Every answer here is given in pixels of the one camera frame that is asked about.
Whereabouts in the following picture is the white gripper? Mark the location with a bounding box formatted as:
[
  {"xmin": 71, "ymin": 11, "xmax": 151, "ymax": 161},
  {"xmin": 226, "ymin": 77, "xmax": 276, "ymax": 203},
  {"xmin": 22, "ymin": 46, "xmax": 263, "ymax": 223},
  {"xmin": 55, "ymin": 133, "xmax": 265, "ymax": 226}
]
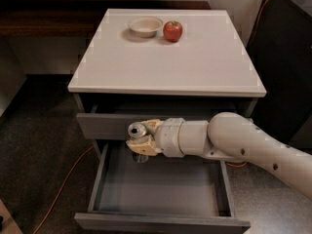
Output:
[{"xmin": 126, "ymin": 118, "xmax": 184, "ymax": 158}]

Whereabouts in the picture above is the silver blue redbull can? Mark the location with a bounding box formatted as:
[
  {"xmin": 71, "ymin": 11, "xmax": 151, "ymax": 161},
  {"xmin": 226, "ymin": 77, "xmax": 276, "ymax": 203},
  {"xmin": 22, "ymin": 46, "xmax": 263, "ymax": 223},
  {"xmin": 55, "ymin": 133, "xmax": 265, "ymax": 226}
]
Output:
[{"xmin": 128, "ymin": 122, "xmax": 148, "ymax": 163}]

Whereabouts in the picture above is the grey drawer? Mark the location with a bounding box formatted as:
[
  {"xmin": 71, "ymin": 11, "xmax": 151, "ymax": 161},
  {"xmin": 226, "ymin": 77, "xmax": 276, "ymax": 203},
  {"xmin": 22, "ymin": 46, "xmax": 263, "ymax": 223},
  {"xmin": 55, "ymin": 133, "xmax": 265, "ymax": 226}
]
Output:
[
  {"xmin": 75, "ymin": 141, "xmax": 251, "ymax": 234},
  {"xmin": 75, "ymin": 101, "xmax": 257, "ymax": 141}
]

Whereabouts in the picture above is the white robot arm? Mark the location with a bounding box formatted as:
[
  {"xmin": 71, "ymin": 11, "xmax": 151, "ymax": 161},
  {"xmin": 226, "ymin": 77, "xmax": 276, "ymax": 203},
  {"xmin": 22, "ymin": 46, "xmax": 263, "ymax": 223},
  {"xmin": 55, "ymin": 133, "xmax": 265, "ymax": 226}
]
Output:
[{"xmin": 127, "ymin": 112, "xmax": 312, "ymax": 199}]

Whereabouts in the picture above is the grey top drawer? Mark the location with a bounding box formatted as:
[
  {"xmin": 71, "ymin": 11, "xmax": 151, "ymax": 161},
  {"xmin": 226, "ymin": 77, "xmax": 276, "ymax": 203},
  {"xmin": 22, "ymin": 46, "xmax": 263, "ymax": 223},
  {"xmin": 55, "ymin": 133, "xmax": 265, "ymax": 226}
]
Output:
[{"xmin": 75, "ymin": 101, "xmax": 257, "ymax": 141}]

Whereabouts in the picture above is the white top grey drawer cabinet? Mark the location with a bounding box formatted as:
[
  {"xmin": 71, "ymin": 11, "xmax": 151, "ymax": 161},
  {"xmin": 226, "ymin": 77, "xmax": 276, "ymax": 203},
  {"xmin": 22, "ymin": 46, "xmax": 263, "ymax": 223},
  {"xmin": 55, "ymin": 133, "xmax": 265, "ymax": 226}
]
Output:
[{"xmin": 67, "ymin": 8, "xmax": 268, "ymax": 161}]

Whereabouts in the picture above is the red apple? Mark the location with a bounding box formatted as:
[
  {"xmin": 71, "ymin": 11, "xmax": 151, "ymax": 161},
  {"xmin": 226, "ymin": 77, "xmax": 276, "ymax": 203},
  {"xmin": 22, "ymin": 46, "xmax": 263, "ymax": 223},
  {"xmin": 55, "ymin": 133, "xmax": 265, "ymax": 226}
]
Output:
[{"xmin": 163, "ymin": 20, "xmax": 183, "ymax": 43}]

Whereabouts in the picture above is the white paper bowl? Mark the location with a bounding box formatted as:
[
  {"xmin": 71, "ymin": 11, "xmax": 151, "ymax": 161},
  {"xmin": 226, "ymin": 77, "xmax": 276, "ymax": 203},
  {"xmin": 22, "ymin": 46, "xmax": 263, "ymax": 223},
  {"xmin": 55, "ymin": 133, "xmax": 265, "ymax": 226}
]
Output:
[{"xmin": 128, "ymin": 16, "xmax": 163, "ymax": 38}]

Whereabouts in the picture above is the black cabinet on right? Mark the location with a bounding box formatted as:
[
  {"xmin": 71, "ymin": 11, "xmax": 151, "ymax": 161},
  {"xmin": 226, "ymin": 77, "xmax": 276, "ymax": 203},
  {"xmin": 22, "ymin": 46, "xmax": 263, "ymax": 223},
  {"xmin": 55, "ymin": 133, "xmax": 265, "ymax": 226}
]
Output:
[{"xmin": 247, "ymin": 0, "xmax": 312, "ymax": 149}]

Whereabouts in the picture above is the dark wooden bench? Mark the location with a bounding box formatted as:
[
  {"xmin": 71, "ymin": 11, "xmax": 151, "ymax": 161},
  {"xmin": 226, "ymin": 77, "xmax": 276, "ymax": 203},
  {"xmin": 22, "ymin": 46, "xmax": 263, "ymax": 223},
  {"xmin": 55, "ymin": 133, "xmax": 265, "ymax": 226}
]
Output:
[{"xmin": 0, "ymin": 0, "xmax": 211, "ymax": 37}]

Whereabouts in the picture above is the orange power cable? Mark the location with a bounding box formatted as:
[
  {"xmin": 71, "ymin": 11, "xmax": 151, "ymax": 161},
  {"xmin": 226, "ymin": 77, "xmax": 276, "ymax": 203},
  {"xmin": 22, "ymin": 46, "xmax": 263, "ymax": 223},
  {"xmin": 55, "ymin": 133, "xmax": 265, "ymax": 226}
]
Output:
[{"xmin": 31, "ymin": 0, "xmax": 312, "ymax": 234}]

